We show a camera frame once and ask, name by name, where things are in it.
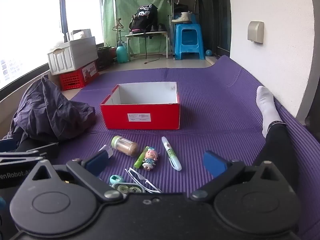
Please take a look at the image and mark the red cardboard shoe box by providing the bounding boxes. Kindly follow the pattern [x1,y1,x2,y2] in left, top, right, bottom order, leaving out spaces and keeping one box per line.
[100,81,181,130]

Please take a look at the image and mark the black backpack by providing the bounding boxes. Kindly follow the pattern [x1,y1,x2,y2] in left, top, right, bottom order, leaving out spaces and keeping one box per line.
[129,4,158,34]

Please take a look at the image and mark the blue plastic stool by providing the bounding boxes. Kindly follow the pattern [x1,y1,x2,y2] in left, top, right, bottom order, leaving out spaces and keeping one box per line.
[174,23,206,61]

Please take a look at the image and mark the teal pencil sharpener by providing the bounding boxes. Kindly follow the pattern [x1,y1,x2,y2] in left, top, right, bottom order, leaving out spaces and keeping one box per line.
[109,174,125,184]

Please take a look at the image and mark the white and blue packet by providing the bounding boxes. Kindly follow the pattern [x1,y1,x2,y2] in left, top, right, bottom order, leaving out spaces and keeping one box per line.
[99,145,114,159]

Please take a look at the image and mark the person's right foot white sock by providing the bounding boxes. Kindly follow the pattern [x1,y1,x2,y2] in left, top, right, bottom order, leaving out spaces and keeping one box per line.
[256,85,288,138]

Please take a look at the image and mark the person's right leg black pants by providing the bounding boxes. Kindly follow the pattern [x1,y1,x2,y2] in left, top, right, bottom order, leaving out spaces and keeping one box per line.
[252,124,304,178]

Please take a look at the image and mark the toothpick jar with green lid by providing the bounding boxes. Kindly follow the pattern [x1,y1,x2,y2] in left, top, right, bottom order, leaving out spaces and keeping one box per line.
[111,135,139,157]

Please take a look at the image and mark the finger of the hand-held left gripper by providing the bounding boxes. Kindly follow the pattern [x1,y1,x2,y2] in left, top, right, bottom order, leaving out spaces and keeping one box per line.
[0,138,60,155]
[0,154,45,165]

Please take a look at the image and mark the green highlighter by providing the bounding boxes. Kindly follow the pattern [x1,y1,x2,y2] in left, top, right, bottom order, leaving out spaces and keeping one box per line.
[134,147,148,168]

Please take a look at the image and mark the beige wall socket cover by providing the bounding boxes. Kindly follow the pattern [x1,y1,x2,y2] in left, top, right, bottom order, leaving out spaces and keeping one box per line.
[247,21,265,44]

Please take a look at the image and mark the white-framed sunglasses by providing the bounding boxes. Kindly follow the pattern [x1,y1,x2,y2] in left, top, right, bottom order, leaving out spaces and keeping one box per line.
[124,167,162,194]

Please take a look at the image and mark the dark grey jacket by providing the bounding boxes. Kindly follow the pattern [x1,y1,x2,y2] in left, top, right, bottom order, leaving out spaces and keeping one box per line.
[10,75,97,142]

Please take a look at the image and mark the black planter box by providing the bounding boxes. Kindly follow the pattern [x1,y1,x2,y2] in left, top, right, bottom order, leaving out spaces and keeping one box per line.
[96,45,114,71]

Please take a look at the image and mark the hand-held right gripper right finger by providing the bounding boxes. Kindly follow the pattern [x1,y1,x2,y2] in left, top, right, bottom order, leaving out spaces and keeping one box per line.
[189,151,293,203]

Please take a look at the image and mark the white boot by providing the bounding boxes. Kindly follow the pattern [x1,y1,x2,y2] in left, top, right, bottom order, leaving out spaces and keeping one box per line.
[171,12,193,25]

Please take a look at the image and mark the purple ribbed mat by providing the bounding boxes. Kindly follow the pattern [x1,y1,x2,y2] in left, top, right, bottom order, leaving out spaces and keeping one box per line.
[51,55,320,240]

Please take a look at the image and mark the dark window frame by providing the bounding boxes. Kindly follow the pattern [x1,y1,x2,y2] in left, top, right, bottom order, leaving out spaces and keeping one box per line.
[0,0,104,90]

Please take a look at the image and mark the red plastic crate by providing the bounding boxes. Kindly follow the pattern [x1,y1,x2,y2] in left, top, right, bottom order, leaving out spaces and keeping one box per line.
[59,60,98,91]

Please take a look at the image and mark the white plastic storage crate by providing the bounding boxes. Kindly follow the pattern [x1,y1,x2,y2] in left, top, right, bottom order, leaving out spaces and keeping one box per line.
[47,36,99,75]

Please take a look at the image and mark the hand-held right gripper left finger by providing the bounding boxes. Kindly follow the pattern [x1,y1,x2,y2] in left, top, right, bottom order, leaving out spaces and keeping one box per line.
[19,151,124,203]

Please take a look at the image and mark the pink-haired doll figurine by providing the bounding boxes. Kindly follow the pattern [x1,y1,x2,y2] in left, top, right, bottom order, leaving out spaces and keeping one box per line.
[142,145,158,172]

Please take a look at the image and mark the white folding table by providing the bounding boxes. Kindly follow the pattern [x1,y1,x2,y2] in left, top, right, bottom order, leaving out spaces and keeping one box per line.
[124,31,168,61]

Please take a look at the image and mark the green and white round case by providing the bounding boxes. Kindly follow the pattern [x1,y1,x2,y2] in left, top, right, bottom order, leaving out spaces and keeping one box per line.
[111,183,147,194]

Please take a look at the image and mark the white pen with green label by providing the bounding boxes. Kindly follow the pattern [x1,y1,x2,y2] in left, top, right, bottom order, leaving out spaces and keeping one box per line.
[161,136,182,172]

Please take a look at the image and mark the teal spray bottle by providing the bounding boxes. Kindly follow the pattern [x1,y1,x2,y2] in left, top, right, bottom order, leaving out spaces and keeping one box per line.
[116,40,130,64]

